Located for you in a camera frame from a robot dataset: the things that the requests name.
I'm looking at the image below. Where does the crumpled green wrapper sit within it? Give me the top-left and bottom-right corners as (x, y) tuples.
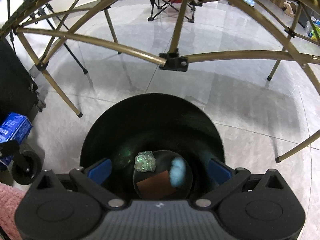
(134, 151), (156, 172)

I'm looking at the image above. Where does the black camera tripod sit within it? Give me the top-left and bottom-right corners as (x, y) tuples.
(7, 0), (88, 75)

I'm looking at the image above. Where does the blue cardboard box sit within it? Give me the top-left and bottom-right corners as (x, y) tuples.
(1, 112), (32, 172)

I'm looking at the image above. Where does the black round trash bin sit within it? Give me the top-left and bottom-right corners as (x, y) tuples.
(80, 93), (225, 200)

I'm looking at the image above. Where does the light blue plush toy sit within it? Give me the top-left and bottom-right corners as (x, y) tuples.
(169, 157), (186, 187)

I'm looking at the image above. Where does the orange sponge block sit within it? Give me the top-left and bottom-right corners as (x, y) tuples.
(136, 170), (177, 199)

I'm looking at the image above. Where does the black suitcase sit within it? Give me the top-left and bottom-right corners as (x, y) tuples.
(0, 39), (46, 122)

